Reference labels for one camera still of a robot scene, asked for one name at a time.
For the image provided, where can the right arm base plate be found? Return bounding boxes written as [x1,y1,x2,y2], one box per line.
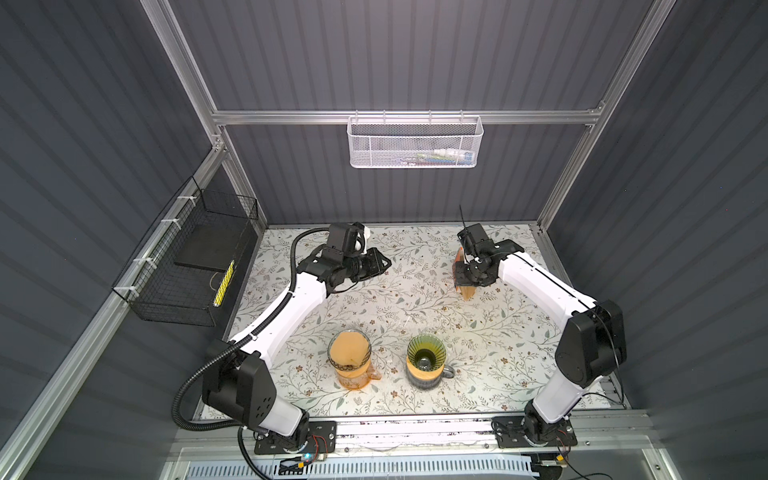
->
[491,415,578,448]

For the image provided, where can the floral table mat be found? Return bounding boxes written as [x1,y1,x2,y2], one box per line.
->
[268,225,594,417]

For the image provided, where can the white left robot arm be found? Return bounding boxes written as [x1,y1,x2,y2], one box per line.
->
[202,222,392,437]

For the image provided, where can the orange glass carafe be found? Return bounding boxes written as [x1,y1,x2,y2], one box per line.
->
[335,360,382,390]

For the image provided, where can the yellow green striped stick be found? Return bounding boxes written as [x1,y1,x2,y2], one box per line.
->
[213,261,235,308]

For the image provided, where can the green glass dripper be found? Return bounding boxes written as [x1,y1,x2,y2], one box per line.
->
[406,334,447,372]

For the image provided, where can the black wire basket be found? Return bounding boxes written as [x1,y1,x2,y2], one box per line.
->
[113,180,260,328]

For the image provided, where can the markers in white basket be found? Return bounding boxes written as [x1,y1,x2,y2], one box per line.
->
[398,148,476,168]

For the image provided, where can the white wire mesh basket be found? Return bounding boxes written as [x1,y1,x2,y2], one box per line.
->
[346,114,484,169]

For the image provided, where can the black flat box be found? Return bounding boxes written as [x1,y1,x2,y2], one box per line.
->
[174,225,240,272]

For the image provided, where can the grey glass carafe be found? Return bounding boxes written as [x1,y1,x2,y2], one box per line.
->
[407,363,456,390]

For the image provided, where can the grey glass dripper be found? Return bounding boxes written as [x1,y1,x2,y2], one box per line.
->
[326,328,373,372]

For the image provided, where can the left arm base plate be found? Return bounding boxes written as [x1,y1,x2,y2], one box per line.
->
[253,420,338,455]

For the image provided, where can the black corrugated cable hose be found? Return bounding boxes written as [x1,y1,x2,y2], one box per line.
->
[170,226,331,433]

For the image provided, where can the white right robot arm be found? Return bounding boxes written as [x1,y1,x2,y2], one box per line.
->
[453,223,627,444]

